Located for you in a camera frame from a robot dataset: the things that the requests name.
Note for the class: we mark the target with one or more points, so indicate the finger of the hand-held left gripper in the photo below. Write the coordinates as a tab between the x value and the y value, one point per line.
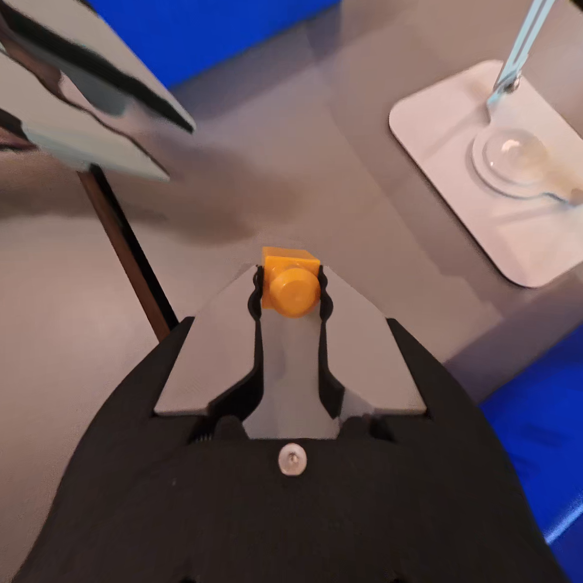
104	41
68	123

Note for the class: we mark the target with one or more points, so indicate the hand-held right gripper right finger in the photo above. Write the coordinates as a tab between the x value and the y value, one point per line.
369	360

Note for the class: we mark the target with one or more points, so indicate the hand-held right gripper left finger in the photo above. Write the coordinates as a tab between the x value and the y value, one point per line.
214	360

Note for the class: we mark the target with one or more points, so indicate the blue plastic bin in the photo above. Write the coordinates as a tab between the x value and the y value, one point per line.
205	32
537	432

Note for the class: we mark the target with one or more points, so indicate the orange mega block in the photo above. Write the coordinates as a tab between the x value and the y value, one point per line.
291	287

